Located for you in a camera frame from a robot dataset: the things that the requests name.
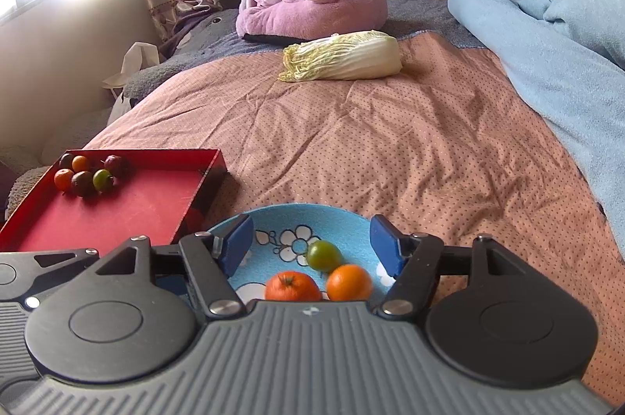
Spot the grey fluffy cushion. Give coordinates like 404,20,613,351
41,107,114,163
6,165,55,212

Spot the pink dotted quilt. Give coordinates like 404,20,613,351
83,28,625,407

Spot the dark red cherry tomato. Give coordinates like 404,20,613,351
104,155,130,177

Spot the light blue blanket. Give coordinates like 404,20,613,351
448,0,625,264

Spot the red-orange tomato with calyx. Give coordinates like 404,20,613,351
265,271,323,303

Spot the napa cabbage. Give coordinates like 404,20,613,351
278,30,404,83

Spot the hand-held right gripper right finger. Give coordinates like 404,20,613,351
370,214,533,317

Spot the red rectangular tray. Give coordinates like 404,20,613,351
0,148,229,256

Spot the blue flower print bowl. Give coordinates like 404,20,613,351
205,203,391,303

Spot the grey plush toy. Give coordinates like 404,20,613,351
121,7,246,100

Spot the grey-blue bed sheet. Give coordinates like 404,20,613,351
161,0,495,67

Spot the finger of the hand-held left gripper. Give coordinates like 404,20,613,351
28,248,100,294

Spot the pink plush toy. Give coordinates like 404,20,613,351
236,0,389,43

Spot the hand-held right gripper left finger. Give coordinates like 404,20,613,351
93,214,255,317

